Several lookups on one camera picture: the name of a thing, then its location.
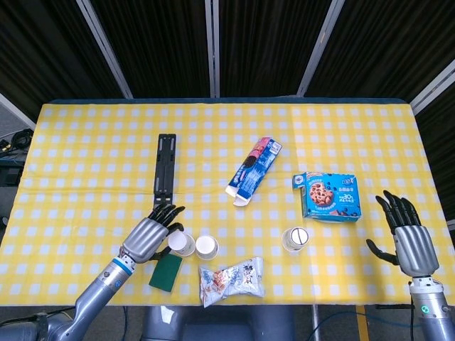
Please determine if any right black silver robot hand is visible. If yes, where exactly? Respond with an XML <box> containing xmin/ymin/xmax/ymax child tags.
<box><xmin>365</xmin><ymin>190</ymin><xmax>439</xmax><ymax>277</ymax></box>

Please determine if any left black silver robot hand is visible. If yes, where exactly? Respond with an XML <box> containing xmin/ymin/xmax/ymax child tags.
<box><xmin>119</xmin><ymin>202</ymin><xmax>186</xmax><ymax>264</ymax></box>

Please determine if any white paper cup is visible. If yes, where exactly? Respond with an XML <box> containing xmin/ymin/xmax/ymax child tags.
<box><xmin>195</xmin><ymin>235</ymin><xmax>219</xmax><ymax>261</ymax></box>
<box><xmin>167</xmin><ymin>230</ymin><xmax>196</xmax><ymax>257</ymax></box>

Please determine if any white paper cup line mark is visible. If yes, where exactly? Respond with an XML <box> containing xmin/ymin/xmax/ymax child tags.
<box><xmin>281</xmin><ymin>227</ymin><xmax>310</xmax><ymax>254</ymax></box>

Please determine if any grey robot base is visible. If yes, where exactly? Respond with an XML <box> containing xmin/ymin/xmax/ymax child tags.
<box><xmin>141</xmin><ymin>304</ymin><xmax>296</xmax><ymax>341</ymax></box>

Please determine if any yellow white checkered tablecloth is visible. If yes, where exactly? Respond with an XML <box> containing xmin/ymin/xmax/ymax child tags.
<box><xmin>0</xmin><ymin>102</ymin><xmax>455</xmax><ymax>307</ymax></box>

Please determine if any green sponge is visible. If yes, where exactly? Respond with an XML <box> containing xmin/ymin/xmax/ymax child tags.
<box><xmin>148</xmin><ymin>252</ymin><xmax>183</xmax><ymax>293</ymax></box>

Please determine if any black folding stand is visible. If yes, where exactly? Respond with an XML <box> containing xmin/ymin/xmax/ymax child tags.
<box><xmin>152</xmin><ymin>133</ymin><xmax>178</xmax><ymax>211</ymax></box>

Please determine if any white snack bag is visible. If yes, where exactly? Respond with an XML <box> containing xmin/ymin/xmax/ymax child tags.
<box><xmin>198</xmin><ymin>256</ymin><xmax>266</xmax><ymax>308</ymax></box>

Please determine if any blue chocolate chip cookie box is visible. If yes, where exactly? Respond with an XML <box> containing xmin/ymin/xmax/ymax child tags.
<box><xmin>291</xmin><ymin>171</ymin><xmax>363</xmax><ymax>224</ymax></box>

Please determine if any white table leg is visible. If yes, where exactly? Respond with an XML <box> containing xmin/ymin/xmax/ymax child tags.
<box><xmin>311</xmin><ymin>304</ymin><xmax>321</xmax><ymax>341</ymax></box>

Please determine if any blue Oreo cookie box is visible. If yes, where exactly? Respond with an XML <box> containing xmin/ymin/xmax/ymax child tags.
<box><xmin>225</xmin><ymin>136</ymin><xmax>284</xmax><ymax>207</ymax></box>

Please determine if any black equipment box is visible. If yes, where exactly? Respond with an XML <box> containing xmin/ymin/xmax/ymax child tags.
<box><xmin>0</xmin><ymin>166</ymin><xmax>24</xmax><ymax>188</ymax></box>

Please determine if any blue floor cable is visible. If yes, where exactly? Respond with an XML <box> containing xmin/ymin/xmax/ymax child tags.
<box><xmin>312</xmin><ymin>309</ymin><xmax>415</xmax><ymax>341</ymax></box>

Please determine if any black cable bundle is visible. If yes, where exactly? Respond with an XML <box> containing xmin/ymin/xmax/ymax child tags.
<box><xmin>0</xmin><ymin>128</ymin><xmax>35</xmax><ymax>159</ymax></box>

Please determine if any aluminium partition post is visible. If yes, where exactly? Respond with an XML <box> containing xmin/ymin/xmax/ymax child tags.
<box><xmin>0</xmin><ymin>92</ymin><xmax>36</xmax><ymax>131</ymax></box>
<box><xmin>410</xmin><ymin>58</ymin><xmax>455</xmax><ymax>114</ymax></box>
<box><xmin>205</xmin><ymin>0</ymin><xmax>220</xmax><ymax>98</ymax></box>
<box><xmin>76</xmin><ymin>0</ymin><xmax>134</xmax><ymax>99</ymax></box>
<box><xmin>296</xmin><ymin>0</ymin><xmax>345</xmax><ymax>97</ymax></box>

